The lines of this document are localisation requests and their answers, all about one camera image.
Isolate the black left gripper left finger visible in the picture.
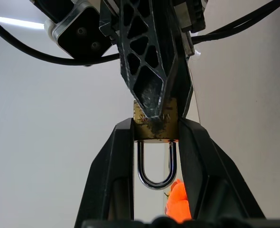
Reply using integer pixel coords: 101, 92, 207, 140
74, 118, 135, 228

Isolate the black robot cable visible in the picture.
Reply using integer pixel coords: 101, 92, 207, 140
0, 13, 121, 67
191, 0, 280, 40
191, 0, 280, 45

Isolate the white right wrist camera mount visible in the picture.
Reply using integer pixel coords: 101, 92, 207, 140
44, 0, 115, 60

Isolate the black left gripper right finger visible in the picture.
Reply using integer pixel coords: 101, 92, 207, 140
177, 117, 266, 221

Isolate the brass padlock with steel shackle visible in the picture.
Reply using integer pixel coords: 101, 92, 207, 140
132, 97, 180, 191

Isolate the orange plastic object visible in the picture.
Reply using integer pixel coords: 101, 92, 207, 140
165, 179, 193, 224

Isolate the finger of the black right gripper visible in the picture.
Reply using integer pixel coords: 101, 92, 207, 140
169, 46, 194, 119
119, 0, 179, 120

